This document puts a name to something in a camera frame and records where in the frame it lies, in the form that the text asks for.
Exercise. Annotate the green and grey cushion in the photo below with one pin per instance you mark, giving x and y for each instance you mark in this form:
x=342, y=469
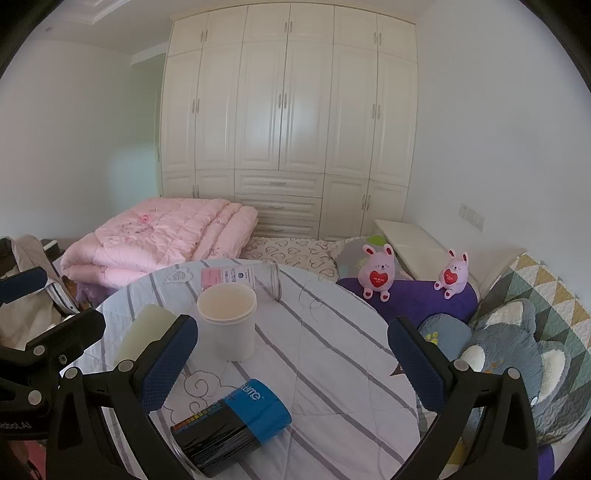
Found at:
x=354, y=259

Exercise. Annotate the grey plush bear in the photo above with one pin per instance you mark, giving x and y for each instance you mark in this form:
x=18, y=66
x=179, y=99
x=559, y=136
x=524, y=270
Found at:
x=508, y=350

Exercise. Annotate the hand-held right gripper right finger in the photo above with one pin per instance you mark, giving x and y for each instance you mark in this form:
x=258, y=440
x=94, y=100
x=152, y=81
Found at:
x=415, y=364

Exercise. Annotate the small pink bunny toy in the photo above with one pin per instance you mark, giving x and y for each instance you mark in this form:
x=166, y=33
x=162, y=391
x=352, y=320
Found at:
x=452, y=274

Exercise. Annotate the clear jar with pink label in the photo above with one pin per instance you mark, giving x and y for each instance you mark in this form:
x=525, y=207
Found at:
x=240, y=278

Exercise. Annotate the blue-grey paw cushion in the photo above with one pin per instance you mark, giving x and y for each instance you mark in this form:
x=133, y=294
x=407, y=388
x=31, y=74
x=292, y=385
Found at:
x=443, y=337

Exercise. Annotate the pale green cup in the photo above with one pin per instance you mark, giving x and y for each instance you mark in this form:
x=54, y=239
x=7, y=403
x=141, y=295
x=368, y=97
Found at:
x=143, y=334

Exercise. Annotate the large pink bunny toy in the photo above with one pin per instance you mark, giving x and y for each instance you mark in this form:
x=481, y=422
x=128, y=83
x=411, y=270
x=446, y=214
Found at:
x=377, y=272

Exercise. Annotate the purple cushion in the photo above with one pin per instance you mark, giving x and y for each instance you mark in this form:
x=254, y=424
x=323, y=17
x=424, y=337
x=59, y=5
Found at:
x=415, y=295

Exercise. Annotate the white cup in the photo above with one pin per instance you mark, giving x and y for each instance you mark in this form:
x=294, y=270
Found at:
x=228, y=330

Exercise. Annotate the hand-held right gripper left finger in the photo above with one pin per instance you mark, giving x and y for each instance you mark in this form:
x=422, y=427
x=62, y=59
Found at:
x=168, y=364

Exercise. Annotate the white wall switch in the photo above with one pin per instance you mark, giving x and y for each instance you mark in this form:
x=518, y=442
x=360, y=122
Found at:
x=473, y=216

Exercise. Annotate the pink quilt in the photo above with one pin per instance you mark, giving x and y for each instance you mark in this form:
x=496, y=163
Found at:
x=152, y=240

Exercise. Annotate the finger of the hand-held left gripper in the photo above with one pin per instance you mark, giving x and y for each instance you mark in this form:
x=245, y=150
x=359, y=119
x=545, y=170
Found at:
x=69, y=330
x=23, y=282

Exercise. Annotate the black and blue canister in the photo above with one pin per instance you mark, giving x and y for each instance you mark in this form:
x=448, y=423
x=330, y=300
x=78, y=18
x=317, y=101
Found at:
x=231, y=427

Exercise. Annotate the white pillow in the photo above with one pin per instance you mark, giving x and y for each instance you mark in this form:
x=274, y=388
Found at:
x=415, y=244

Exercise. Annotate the green patchwork quilt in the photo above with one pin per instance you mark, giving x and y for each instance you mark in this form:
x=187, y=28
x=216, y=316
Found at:
x=545, y=286

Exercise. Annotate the white wardrobe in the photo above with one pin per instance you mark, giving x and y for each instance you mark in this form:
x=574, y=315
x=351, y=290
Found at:
x=286, y=115

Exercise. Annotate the heart-print pillow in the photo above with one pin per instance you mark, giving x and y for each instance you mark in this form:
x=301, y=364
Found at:
x=291, y=253

